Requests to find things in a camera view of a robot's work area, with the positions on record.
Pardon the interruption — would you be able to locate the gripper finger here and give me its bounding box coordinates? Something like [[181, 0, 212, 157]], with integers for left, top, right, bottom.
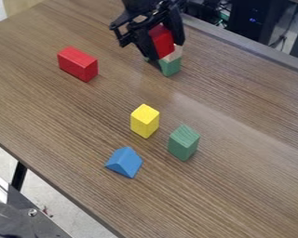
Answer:
[[131, 27, 161, 61], [162, 7, 187, 47]]

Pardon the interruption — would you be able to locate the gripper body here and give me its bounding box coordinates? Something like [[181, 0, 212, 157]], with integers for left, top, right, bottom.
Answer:
[[109, 5, 174, 48]]

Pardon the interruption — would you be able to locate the red cube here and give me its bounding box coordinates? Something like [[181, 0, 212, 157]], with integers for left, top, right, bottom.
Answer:
[[147, 24, 177, 60]]

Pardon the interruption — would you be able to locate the white arch block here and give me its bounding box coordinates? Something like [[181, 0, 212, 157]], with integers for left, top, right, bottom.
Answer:
[[160, 44, 185, 63]]

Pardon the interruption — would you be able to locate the yellow cube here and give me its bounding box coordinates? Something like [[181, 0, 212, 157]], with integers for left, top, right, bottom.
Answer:
[[129, 103, 162, 139]]

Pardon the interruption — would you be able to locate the green cube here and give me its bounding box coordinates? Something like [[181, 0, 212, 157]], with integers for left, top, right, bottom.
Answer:
[[166, 124, 202, 162]]

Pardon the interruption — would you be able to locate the green block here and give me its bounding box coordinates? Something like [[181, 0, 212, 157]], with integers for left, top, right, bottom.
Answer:
[[156, 56, 183, 78]]

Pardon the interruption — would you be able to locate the red rectangular block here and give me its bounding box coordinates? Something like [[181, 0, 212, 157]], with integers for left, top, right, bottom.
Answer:
[[57, 46, 100, 84]]

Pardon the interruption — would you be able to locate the black computer case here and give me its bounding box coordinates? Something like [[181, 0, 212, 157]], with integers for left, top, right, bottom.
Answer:
[[228, 0, 298, 45]]

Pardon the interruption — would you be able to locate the blue triangular block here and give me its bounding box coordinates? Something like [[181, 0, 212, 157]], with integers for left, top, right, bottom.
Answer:
[[103, 146, 144, 179]]

